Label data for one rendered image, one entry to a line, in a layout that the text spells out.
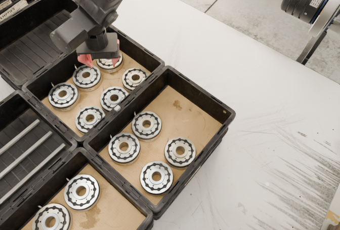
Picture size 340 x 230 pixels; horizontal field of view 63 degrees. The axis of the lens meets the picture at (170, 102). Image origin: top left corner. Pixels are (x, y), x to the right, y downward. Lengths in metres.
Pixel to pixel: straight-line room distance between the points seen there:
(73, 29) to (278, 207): 0.87
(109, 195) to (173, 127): 0.30
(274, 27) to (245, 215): 1.86
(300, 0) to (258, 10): 1.75
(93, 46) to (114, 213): 0.49
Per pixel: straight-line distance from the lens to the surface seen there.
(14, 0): 2.07
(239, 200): 1.07
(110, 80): 1.08
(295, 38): 2.60
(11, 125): 1.10
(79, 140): 0.88
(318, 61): 2.52
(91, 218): 0.91
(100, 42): 0.72
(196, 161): 0.83
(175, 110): 1.00
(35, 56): 1.23
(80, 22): 0.64
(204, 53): 1.33
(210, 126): 0.99
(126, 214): 0.90
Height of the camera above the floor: 1.72
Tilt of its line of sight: 61 degrees down
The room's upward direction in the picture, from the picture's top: 4 degrees clockwise
